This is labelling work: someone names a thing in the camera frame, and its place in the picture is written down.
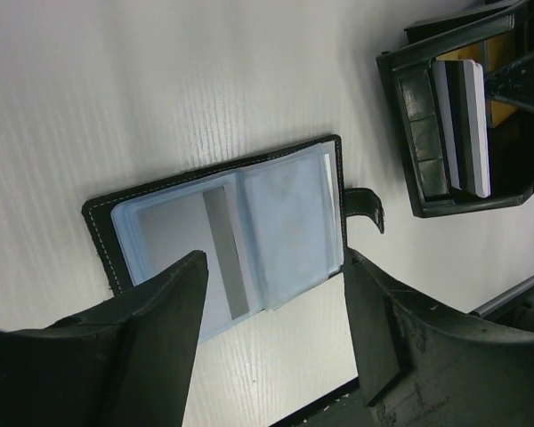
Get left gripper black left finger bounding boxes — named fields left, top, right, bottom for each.
left=0, top=251, right=208, bottom=426

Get black leather card holder wallet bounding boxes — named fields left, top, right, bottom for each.
left=82, top=134, right=384, bottom=341

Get black plastic card tray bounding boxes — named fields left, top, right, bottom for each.
left=376, top=1, right=534, bottom=218

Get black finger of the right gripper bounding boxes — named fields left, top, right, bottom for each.
left=484, top=52, right=534, bottom=114

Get grey blue card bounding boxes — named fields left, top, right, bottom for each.
left=136, top=184, right=262, bottom=342

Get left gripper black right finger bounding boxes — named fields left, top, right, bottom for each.
left=344, top=249, right=534, bottom=426

